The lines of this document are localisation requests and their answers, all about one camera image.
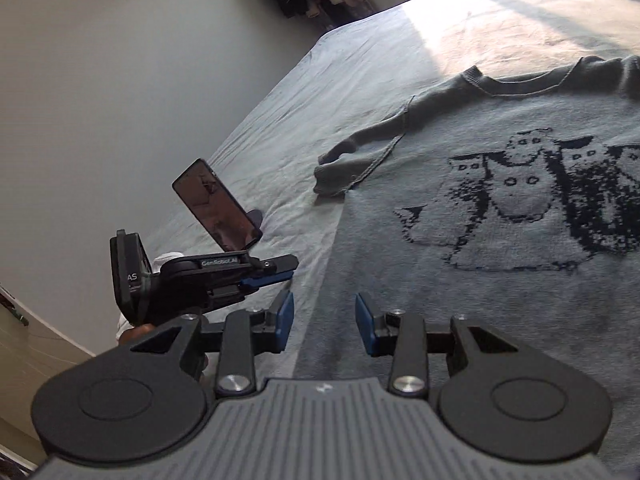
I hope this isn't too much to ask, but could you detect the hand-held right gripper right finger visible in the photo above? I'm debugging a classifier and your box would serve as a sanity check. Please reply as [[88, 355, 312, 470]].
[[354, 294, 525, 399]]

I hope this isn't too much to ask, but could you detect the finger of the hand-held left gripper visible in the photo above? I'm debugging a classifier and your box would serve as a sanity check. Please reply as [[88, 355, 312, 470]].
[[252, 254, 300, 276], [239, 269, 295, 292]]

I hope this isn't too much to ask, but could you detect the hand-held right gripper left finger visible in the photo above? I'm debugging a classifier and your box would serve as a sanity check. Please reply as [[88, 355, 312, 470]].
[[129, 290, 297, 397]]

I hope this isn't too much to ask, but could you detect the grey printed sweater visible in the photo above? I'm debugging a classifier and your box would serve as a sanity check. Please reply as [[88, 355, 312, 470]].
[[295, 55, 640, 480]]

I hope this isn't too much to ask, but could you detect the person's left hand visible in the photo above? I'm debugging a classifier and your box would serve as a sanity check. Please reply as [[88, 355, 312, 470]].
[[122, 324, 157, 347]]

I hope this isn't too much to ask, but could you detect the black smartphone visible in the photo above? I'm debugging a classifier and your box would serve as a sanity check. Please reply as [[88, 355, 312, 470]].
[[171, 158, 264, 253]]

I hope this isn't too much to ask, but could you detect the grey bed sheet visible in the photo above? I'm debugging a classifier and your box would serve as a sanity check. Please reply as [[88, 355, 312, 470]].
[[117, 0, 640, 480]]

